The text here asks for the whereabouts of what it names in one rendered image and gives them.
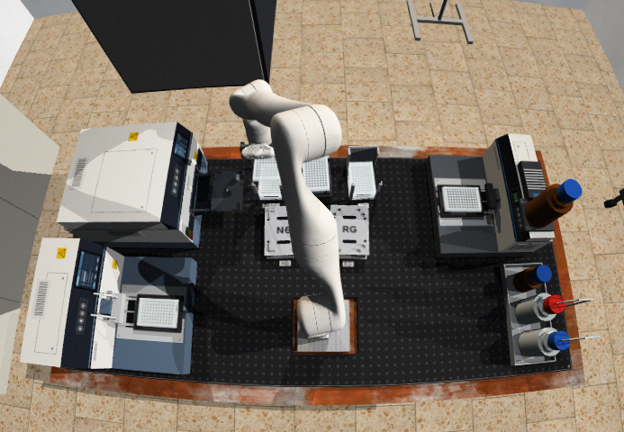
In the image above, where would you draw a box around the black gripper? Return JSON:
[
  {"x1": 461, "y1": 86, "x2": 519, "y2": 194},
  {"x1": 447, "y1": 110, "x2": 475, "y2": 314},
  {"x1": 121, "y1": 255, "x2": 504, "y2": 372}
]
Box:
[{"x1": 240, "y1": 141, "x2": 273, "y2": 165}]

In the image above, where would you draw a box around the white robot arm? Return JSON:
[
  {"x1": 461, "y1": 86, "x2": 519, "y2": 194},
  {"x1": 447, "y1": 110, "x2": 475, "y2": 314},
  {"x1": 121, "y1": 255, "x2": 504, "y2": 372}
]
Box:
[{"x1": 229, "y1": 79, "x2": 346, "y2": 338}]

